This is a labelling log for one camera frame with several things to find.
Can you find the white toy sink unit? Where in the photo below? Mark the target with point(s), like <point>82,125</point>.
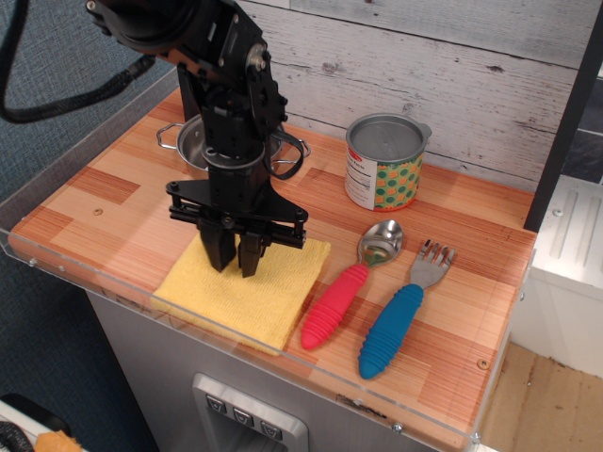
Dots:
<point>559,311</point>

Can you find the orange object bottom corner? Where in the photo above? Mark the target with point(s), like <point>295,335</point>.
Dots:
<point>56,441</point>

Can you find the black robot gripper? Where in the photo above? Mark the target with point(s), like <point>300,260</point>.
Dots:
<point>224,206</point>

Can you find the grey toy fridge cabinet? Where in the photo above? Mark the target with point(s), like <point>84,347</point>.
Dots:
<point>160,362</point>

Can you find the silver dispenser button panel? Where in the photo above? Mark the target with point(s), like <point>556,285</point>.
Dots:
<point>235,421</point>

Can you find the clear acrylic table guard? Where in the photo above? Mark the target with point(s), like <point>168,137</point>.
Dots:
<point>99,218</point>

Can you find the red handled spoon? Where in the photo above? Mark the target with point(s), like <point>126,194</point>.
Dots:
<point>380,245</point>

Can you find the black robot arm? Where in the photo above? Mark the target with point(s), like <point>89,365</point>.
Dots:
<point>222,54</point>

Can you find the yellow cloth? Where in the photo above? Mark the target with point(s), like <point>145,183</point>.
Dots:
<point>260,311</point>

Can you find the blue handled fork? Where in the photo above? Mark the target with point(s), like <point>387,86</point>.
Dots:
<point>385,337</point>

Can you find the toy food can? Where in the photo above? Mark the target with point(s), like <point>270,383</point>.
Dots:
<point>384,160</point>

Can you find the black and white base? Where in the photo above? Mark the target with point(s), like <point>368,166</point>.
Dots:
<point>30,418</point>

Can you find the small steel pot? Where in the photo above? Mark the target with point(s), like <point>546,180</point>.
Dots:
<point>193,146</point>

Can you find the black vertical post right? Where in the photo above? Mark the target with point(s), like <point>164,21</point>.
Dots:
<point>569,124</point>

